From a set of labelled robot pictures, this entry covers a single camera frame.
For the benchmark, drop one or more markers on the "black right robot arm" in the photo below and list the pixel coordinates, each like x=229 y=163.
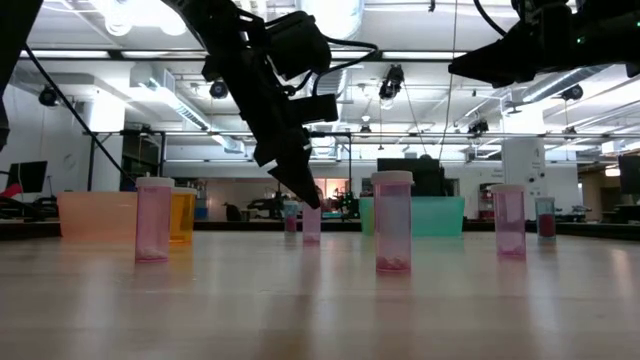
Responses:
x=610 y=35

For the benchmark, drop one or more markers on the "black ceiling spotlight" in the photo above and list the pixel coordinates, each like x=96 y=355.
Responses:
x=48 y=96
x=571 y=92
x=218 y=90
x=391 y=80
x=478 y=126

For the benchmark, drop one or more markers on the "silver ventilation duct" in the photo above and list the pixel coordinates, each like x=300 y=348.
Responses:
x=340 y=15

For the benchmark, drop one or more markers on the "large black monitor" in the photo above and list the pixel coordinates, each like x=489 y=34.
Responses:
x=425 y=175

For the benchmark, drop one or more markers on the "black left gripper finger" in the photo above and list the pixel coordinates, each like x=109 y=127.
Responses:
x=300 y=177

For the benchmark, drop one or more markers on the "red chair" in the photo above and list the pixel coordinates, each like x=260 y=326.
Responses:
x=12 y=190

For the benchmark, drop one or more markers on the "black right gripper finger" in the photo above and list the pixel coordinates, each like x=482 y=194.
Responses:
x=495 y=65

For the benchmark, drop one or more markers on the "white square pillar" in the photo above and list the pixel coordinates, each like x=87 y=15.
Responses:
x=107 y=150
x=522 y=160

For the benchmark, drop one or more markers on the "thin black diagonal strut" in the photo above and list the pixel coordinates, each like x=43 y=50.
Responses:
x=75 y=112

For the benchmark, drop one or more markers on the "black portal frame with cabinet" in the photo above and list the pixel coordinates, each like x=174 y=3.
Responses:
x=145 y=155

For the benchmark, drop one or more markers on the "pink pill bottle white cap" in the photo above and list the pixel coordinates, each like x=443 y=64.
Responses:
x=153 y=220
x=509 y=222
x=311 y=225
x=392 y=225

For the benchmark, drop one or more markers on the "stacked blue boxes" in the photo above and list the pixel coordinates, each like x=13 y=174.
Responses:
x=201 y=210

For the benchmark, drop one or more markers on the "translucent orange plastic bin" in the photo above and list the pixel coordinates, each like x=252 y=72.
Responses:
x=95 y=215

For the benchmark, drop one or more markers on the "translucent teal plastic bin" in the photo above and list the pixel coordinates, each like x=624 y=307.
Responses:
x=440 y=217

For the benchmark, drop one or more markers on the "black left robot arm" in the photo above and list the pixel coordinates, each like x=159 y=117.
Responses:
x=225 y=30

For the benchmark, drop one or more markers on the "red storage shelf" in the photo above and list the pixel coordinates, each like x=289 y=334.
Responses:
x=484 y=200

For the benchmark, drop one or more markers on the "small black monitor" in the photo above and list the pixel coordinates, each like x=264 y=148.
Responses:
x=30 y=175

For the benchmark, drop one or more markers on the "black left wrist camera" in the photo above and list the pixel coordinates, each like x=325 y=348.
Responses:
x=315 y=109

